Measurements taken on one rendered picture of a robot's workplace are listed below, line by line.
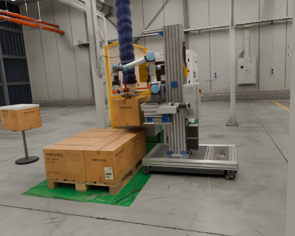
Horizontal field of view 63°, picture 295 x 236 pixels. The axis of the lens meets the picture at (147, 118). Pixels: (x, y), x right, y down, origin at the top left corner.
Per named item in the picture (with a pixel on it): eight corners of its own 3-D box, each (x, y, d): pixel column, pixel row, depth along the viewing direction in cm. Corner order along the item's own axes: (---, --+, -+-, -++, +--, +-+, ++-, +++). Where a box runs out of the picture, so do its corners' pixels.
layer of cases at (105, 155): (92, 150, 428) (90, 128, 422) (146, 152, 398) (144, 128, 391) (46, 178, 316) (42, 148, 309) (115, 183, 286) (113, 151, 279)
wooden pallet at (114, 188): (93, 158, 431) (92, 150, 428) (147, 160, 400) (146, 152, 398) (47, 188, 318) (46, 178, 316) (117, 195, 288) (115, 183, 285)
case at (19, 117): (42, 126, 431) (39, 104, 424) (19, 131, 398) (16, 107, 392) (24, 124, 465) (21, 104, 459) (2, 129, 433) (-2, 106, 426)
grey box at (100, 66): (103, 75, 497) (101, 60, 492) (105, 74, 495) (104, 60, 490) (98, 75, 478) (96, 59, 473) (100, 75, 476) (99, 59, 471)
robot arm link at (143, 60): (152, 51, 331) (120, 65, 333) (152, 51, 320) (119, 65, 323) (155, 60, 332) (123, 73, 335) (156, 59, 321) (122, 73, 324)
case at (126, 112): (127, 119, 418) (124, 96, 412) (149, 118, 408) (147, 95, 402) (114, 126, 361) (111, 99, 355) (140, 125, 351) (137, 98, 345)
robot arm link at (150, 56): (159, 92, 329) (154, 51, 320) (160, 93, 314) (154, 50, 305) (151, 93, 329) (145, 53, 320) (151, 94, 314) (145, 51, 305)
